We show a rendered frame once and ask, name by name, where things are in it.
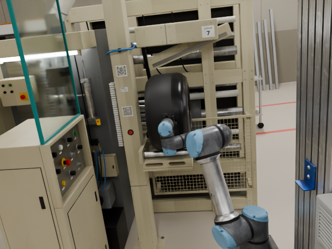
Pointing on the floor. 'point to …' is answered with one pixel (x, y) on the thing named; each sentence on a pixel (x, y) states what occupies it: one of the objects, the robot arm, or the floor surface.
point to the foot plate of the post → (157, 243)
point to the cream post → (143, 225)
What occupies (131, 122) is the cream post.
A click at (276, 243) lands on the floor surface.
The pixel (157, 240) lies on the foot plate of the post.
